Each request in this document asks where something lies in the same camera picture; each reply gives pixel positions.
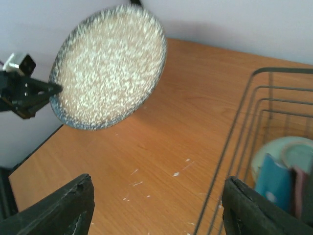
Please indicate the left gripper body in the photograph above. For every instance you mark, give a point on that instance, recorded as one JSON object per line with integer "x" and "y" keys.
{"x": 11, "y": 91}

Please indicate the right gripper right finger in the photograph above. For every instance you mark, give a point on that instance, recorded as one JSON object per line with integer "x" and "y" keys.
{"x": 246, "y": 212}

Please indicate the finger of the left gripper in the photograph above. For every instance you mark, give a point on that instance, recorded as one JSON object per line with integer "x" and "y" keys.
{"x": 27, "y": 106}
{"x": 37, "y": 87}

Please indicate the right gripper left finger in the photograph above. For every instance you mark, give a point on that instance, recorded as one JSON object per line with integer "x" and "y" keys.
{"x": 67, "y": 211}

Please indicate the teal dotted plate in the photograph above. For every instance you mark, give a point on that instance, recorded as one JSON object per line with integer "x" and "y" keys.
{"x": 275, "y": 183}

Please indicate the pink dotted plate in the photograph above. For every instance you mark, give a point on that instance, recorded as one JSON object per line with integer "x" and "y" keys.
{"x": 303, "y": 195}

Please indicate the light green bowl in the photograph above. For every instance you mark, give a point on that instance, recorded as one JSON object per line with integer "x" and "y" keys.
{"x": 289, "y": 151}

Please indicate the grey speckled plate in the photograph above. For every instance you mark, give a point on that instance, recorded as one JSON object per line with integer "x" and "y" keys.
{"x": 108, "y": 66}

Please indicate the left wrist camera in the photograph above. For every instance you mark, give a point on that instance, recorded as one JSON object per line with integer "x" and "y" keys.
{"x": 20, "y": 62}

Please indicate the black wire dish rack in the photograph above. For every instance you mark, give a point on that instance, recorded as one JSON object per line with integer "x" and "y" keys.
{"x": 276, "y": 102}

